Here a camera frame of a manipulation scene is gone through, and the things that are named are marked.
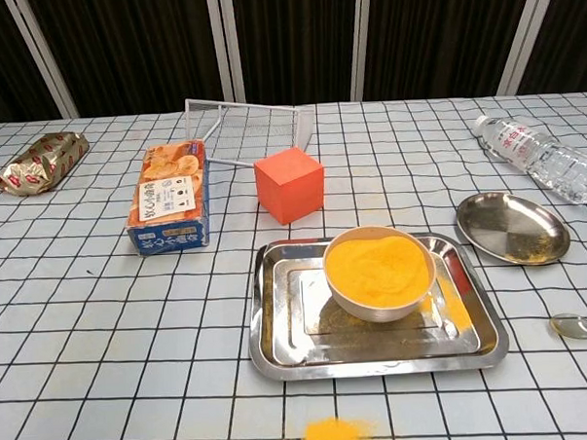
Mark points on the metal spoon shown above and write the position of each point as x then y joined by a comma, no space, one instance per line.
568,326

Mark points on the rectangular steel tray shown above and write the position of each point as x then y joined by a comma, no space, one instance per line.
298,327

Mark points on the beige bowl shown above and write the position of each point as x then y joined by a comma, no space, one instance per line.
375,316

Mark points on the white grid-pattern tablecloth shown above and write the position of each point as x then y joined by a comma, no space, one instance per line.
83,312

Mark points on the orange cube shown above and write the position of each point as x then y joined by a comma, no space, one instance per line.
289,186

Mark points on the yellow powder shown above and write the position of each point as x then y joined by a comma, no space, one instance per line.
378,270

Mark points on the orange blue cookie box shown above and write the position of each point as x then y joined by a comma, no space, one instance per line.
170,196

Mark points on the small yellow powder spill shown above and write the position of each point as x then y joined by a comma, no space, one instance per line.
332,435

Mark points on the round steel plate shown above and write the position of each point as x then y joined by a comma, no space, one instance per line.
513,230

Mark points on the dark folding screen white frames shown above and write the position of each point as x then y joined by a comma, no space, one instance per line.
145,51

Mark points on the clear plastic water bottle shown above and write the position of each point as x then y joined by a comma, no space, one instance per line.
539,155

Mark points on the gold foil snack bag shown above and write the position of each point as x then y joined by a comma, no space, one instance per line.
41,163

